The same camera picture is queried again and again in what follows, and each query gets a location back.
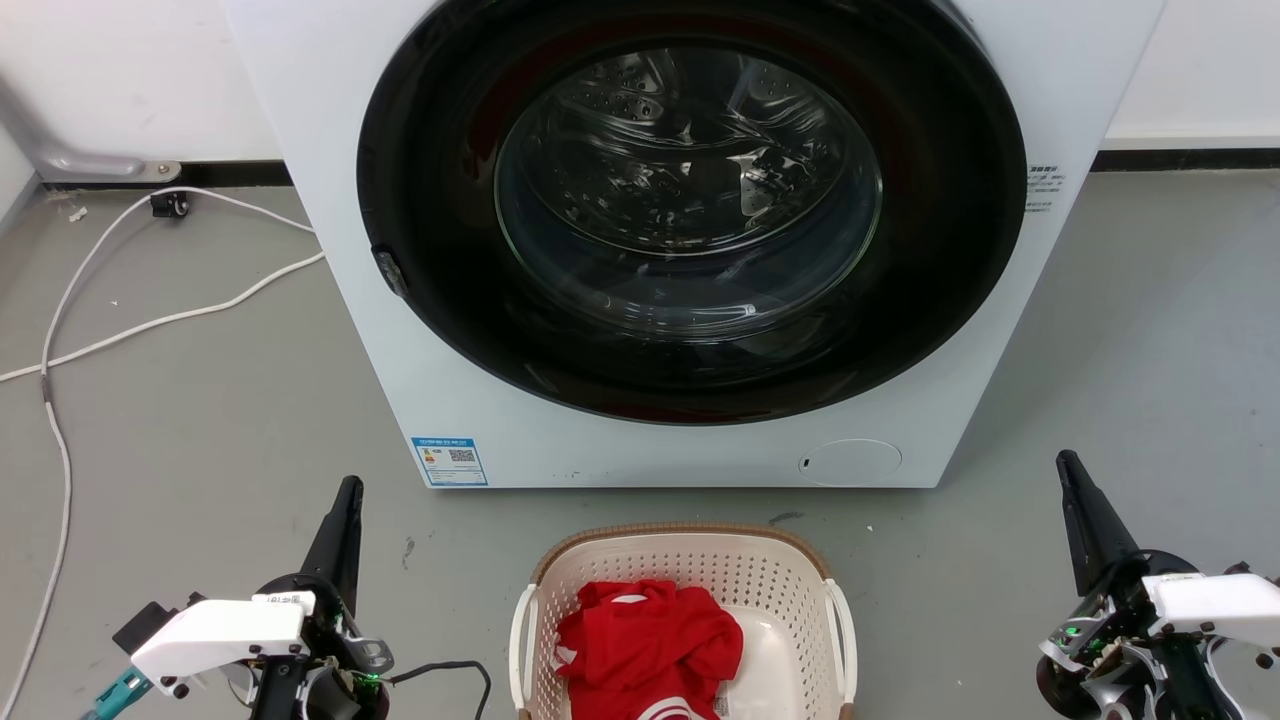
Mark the beige plastic laundry basket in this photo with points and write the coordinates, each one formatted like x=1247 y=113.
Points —
x=760 y=570

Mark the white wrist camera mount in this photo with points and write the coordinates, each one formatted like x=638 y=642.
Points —
x=1215 y=602
x=215 y=635

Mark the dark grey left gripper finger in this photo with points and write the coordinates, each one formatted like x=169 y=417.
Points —
x=338 y=545

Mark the round white filter cover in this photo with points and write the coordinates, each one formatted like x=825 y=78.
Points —
x=850 y=462

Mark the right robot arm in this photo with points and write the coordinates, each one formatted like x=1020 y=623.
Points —
x=1195 y=680

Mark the black round washer door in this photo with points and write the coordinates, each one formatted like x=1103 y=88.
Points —
x=930 y=250

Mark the red garment with white print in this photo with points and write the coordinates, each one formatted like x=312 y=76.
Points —
x=640 y=640

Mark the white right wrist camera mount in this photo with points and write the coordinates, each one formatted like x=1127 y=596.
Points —
x=1215 y=602

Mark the small printed text sticker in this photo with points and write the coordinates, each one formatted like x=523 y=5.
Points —
x=1041 y=188

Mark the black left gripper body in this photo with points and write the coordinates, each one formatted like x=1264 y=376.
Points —
x=335 y=640

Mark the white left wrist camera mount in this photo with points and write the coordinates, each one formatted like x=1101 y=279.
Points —
x=215 y=635

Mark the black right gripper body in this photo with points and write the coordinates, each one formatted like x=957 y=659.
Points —
x=1100 y=640

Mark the grey metal floor bracket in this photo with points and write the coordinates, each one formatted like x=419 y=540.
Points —
x=70 y=155

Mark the small black caster wheel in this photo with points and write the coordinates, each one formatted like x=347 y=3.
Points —
x=171 y=205

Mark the blue energy label sticker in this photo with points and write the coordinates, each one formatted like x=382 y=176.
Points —
x=449 y=461

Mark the white front-load washing machine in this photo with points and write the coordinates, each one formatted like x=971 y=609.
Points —
x=620 y=450

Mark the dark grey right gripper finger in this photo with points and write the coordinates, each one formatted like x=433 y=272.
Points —
x=1095 y=530

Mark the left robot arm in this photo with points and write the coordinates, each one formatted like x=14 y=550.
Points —
x=275 y=695

